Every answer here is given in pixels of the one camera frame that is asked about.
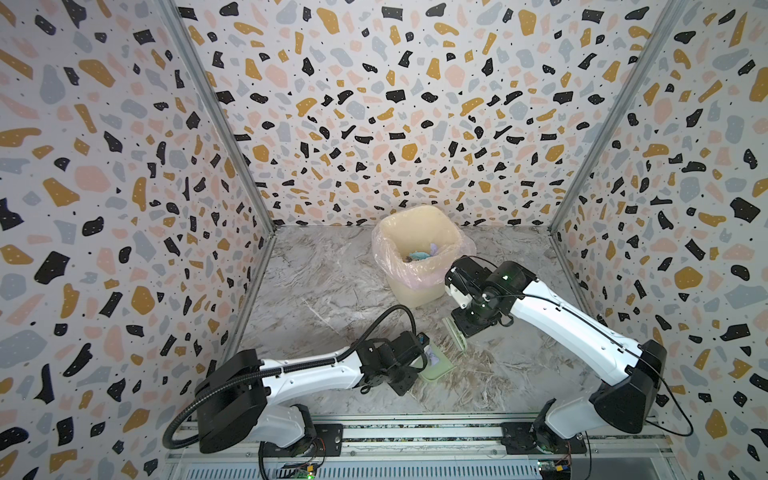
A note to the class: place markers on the right aluminium corner post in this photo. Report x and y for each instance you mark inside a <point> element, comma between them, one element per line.
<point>668,18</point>

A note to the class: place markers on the green plastic dustpan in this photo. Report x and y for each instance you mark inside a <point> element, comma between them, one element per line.
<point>438,365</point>

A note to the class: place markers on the left aluminium corner post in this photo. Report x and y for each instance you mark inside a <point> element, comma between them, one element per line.
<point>169,12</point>

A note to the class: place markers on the cream trash bin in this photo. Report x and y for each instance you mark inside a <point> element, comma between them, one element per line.
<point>417,258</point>

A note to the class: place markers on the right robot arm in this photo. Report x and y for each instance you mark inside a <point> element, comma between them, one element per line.
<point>630,373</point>

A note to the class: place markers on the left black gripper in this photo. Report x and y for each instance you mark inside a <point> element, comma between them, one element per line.
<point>407,383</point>

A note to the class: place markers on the green hand brush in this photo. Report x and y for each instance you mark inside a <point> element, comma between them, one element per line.
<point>456,335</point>

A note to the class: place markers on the aluminium corner post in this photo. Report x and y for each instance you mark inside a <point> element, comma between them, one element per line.
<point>668,18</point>
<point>169,12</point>

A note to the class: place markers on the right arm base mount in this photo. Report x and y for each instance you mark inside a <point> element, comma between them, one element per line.
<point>519,438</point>

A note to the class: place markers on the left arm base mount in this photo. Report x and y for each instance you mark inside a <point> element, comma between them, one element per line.
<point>312,441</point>

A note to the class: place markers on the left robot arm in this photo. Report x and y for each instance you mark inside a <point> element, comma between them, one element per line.
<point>266,410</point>

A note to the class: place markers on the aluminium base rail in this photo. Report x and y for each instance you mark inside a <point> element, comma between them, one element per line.
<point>438,446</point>

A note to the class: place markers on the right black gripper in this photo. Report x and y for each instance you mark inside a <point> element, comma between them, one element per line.
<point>466,318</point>

